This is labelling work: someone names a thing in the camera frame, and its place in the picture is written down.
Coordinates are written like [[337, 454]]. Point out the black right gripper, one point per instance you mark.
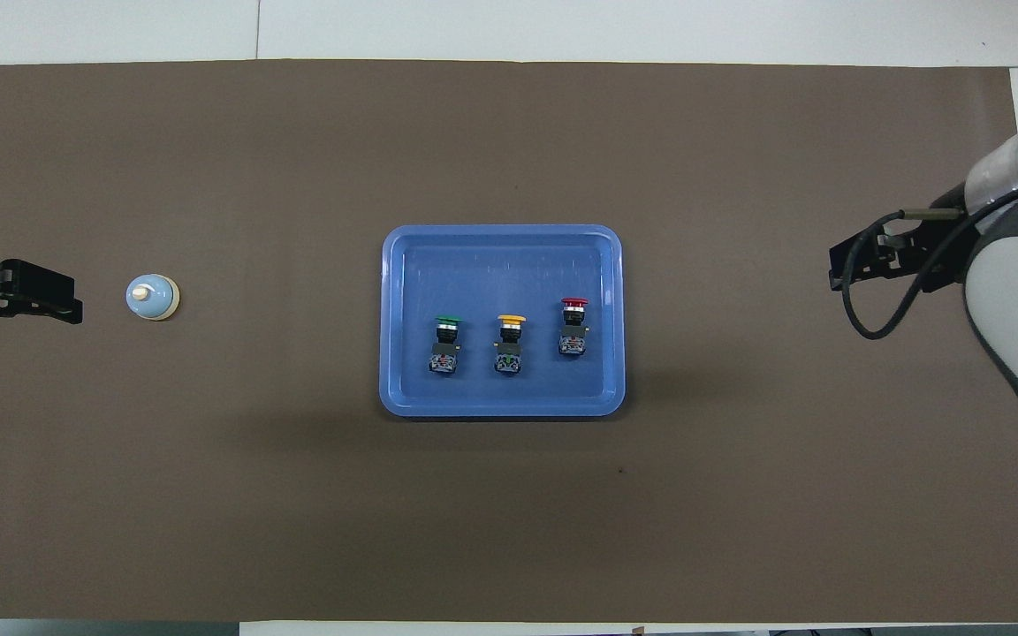
[[946, 252]]

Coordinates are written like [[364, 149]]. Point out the light blue desk bell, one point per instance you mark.
[[152, 298]]

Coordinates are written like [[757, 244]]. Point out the red push button switch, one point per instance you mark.
[[573, 327]]

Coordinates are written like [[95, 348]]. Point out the yellow push button switch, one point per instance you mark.
[[509, 340]]

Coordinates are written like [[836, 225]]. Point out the green push button switch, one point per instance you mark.
[[445, 344]]

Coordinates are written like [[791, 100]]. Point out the blue plastic tray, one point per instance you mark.
[[474, 274]]

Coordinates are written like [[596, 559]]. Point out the brown table mat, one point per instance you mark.
[[509, 512]]

